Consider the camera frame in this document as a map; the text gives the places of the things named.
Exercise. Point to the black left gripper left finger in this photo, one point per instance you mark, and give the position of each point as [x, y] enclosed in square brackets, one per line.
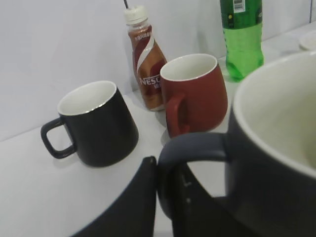
[132, 214]

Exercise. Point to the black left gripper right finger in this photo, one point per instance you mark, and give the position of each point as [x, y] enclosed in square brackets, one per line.
[198, 214]

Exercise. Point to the dark grey round mug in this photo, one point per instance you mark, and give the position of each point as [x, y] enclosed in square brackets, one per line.
[269, 150]

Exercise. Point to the black mug with silver rim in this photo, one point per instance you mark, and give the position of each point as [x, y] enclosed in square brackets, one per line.
[98, 123]

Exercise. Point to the dark red ceramic mug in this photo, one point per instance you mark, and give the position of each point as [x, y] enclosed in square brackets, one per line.
[194, 94]

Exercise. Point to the brown Nescafe coffee bottle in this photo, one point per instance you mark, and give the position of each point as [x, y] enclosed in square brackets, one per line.
[147, 57]

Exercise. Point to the green soda bottle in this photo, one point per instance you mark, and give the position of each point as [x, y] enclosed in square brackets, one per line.
[242, 27]

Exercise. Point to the yellow stacked paper cups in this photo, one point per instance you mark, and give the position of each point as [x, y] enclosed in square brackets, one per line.
[308, 41]

